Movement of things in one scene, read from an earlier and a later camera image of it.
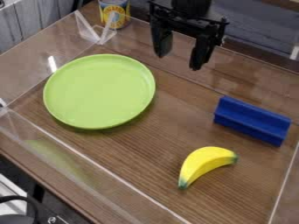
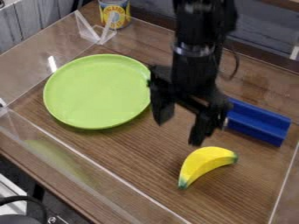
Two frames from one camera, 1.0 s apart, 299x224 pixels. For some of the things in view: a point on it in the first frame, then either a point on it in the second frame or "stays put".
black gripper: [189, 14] -> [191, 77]
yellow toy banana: [203, 159] stays put
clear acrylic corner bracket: [96, 33] stays put
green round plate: [99, 91] stays put
